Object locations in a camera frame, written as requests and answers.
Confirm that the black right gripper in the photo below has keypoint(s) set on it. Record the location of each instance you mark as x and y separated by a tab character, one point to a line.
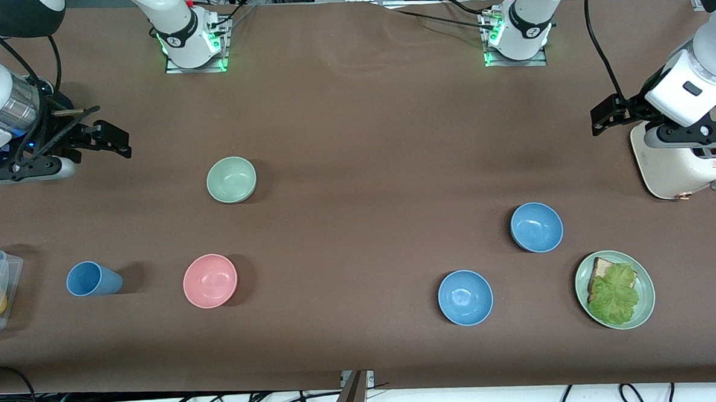
51	133

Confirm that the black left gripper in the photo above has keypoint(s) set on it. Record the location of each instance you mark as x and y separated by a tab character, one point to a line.
633	107

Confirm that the green bowl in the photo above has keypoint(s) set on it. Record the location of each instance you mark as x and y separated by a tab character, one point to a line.
231	179

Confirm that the blue bowl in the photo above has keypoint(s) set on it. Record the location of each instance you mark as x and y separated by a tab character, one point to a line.
536	227
465	297

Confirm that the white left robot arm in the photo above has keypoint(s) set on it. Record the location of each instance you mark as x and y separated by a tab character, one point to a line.
685	90

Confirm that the pink bowl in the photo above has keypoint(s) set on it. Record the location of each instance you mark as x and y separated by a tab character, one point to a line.
210	281

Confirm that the black pot with lid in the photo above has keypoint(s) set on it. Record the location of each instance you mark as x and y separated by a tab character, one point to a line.
48	87

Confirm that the cream toaster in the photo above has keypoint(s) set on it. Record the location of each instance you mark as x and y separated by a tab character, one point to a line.
677	175

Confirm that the blue cup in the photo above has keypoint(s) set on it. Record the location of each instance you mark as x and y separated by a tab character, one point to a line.
92	279

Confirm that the bread slice under lettuce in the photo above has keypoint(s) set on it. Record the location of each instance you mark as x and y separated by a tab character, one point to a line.
601	267

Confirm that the clear container with blue lid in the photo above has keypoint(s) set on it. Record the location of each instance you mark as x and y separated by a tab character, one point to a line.
12	270

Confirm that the green lettuce leaf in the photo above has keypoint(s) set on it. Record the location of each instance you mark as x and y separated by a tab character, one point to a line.
616	295

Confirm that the green plate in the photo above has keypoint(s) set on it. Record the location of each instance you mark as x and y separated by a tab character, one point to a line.
646	297

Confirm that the brown table cover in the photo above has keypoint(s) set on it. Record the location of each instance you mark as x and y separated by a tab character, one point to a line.
330	117

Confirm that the dark metal pole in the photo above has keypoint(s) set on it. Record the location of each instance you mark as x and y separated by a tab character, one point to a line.
351	400

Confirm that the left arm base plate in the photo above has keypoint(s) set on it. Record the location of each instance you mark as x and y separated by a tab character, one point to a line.
515	63

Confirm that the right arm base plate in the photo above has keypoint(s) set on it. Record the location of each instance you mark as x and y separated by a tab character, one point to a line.
195	70

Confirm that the grey metal bracket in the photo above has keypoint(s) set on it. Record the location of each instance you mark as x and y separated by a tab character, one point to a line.
370	377

